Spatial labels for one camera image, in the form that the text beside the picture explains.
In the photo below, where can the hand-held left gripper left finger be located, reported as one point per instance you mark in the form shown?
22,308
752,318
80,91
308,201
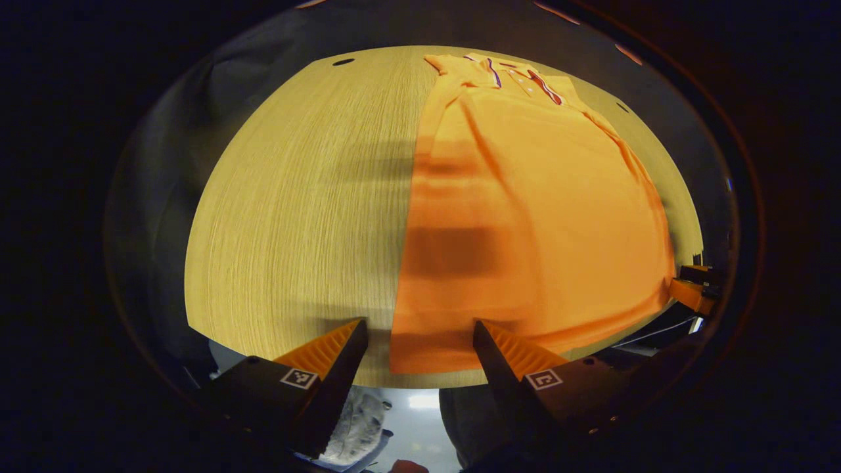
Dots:
341,381

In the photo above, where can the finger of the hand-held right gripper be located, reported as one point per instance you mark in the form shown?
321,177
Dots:
690,294
700,274

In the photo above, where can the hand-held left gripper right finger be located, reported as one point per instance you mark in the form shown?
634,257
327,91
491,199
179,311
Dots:
502,381

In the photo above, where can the orange polo T-shirt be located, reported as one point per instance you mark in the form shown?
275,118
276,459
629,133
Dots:
539,230

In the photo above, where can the grey mottled object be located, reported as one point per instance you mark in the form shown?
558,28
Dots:
358,420

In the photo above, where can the person's dark trouser leg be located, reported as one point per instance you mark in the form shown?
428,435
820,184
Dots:
466,420

